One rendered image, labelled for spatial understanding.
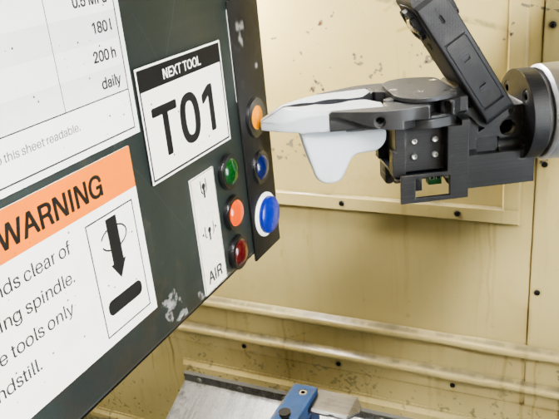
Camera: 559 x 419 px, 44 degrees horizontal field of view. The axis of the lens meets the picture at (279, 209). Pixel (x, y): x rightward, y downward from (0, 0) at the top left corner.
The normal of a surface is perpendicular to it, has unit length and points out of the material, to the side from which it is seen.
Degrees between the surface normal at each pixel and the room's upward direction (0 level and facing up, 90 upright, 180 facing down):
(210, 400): 24
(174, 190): 90
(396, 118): 90
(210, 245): 90
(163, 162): 90
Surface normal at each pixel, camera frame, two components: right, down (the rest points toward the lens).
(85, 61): 0.90, 0.08
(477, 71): 0.12, 0.37
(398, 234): -0.41, 0.38
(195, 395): -0.26, -0.69
